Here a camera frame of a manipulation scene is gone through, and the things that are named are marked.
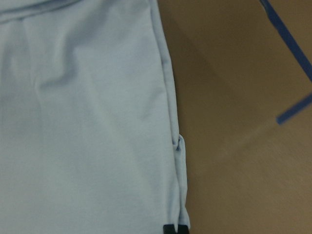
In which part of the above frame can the light blue t-shirt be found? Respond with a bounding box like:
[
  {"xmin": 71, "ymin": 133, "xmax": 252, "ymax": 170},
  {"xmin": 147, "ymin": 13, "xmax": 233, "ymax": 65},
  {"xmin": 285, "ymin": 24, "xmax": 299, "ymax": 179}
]
[{"xmin": 0, "ymin": 0, "xmax": 190, "ymax": 234}]

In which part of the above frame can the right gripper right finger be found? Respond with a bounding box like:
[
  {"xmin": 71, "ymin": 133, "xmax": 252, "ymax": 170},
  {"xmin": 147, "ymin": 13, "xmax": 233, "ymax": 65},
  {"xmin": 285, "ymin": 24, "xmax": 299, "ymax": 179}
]
[{"xmin": 177, "ymin": 224, "xmax": 189, "ymax": 234}]

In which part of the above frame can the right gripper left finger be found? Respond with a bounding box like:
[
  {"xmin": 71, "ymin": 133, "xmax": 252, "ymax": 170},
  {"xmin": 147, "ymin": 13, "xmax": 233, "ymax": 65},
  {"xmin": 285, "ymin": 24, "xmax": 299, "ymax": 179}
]
[{"xmin": 163, "ymin": 224, "xmax": 174, "ymax": 234}]

